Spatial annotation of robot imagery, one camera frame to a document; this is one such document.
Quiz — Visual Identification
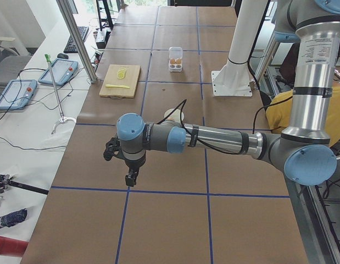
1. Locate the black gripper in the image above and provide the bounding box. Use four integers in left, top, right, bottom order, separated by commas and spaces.
123, 152, 146, 186

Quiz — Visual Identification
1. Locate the clear plastic egg box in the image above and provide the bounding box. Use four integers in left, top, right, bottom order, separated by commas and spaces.
168, 47, 183, 72

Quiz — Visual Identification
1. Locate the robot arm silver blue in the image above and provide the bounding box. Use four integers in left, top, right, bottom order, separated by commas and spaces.
104, 1, 340, 186

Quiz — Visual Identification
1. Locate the white bowl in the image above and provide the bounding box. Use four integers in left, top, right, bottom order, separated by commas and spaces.
164, 108, 185, 123

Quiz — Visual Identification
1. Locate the yellow plastic knife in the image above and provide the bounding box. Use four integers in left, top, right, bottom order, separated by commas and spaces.
105, 84, 130, 89

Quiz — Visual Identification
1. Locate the wooden cutting board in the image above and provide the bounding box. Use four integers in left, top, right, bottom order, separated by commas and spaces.
99, 64, 141, 98

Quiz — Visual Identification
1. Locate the folded dark umbrella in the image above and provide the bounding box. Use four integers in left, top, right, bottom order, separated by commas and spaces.
0, 208, 27, 229

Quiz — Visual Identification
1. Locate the black tripod clamp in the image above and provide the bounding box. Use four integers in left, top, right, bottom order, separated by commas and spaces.
0, 174, 49, 195

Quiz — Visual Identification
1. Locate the blue teach pendant far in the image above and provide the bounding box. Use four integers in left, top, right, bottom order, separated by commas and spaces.
38, 58, 79, 87

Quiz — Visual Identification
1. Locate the blue teach pendant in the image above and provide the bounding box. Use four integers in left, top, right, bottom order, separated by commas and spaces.
0, 79, 37, 110
38, 58, 79, 87

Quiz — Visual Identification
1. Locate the blue teach pendant near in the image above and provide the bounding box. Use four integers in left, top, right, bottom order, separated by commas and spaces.
0, 79, 37, 110

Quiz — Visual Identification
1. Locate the computer mouse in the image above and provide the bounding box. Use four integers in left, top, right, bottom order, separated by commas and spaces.
57, 53, 69, 59

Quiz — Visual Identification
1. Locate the red cylinder object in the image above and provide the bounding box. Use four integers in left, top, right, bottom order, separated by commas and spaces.
0, 236, 28, 257

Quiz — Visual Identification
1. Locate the black keyboard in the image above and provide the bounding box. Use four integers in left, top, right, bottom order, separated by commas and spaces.
63, 26, 90, 54

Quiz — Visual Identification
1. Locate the grabber stick green tip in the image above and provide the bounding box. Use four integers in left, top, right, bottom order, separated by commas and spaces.
44, 54, 76, 135

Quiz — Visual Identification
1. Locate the person in yellow shirt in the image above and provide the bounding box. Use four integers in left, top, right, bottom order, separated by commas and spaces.
265, 84, 340, 148

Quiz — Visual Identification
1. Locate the grey office chair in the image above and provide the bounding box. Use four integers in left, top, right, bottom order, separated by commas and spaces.
0, 37, 31, 87

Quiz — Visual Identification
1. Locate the white pedestal column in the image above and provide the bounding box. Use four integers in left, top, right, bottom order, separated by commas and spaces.
211, 0, 269, 97

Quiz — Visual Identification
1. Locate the aluminium frame post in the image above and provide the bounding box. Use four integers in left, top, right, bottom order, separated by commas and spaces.
56, 0, 97, 84

